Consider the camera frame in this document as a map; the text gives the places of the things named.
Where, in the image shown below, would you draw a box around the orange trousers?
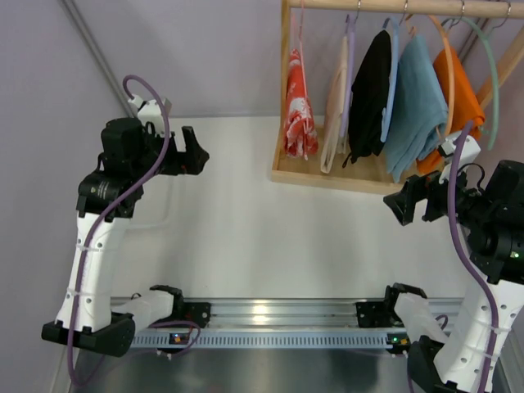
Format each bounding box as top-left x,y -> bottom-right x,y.
417,48 -> 486,174

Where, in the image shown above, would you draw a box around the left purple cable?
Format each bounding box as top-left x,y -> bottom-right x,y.
66,75 -> 202,388

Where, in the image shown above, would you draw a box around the light blue trousers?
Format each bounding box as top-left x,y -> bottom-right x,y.
383,35 -> 449,183

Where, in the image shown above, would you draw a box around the purple hanger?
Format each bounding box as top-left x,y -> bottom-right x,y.
339,14 -> 357,149

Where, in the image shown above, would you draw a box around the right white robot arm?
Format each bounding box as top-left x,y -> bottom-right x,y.
356,160 -> 523,392

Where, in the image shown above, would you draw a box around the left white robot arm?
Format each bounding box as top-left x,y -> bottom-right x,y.
42,118 -> 210,357

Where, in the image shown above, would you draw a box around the aluminium mounting rail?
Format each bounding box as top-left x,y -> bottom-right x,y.
110,296 -> 468,329

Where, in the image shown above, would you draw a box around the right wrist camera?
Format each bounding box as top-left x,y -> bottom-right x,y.
436,131 -> 481,173

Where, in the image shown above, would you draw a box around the grey slotted cable duct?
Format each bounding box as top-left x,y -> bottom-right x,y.
131,329 -> 393,350

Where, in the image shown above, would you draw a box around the pink wire hanger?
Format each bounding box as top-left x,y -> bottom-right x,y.
290,0 -> 313,160

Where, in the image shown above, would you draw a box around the wooden clothes rack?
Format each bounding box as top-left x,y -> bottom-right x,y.
271,1 -> 523,195

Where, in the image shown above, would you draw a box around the blue hanger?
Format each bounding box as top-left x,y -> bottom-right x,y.
380,17 -> 400,143

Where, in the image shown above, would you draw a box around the black trousers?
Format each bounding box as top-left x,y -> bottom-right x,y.
343,30 -> 391,165

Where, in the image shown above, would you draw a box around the orange hanger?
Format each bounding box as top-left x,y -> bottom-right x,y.
386,16 -> 455,158

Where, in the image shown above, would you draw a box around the red white patterned trousers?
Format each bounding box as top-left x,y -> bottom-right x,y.
282,47 -> 319,158

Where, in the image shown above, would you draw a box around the beige trousers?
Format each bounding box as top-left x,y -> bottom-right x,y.
320,36 -> 348,174

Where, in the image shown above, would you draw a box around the aluminium corner frame post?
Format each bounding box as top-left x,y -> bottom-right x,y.
58,0 -> 133,116

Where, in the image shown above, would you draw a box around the green hanger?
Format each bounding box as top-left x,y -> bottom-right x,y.
440,17 -> 500,151

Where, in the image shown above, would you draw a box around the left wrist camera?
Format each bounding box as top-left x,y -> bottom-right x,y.
128,94 -> 164,128

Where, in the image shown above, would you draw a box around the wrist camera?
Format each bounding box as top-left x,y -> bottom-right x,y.
436,131 -> 481,173
128,94 -> 164,128

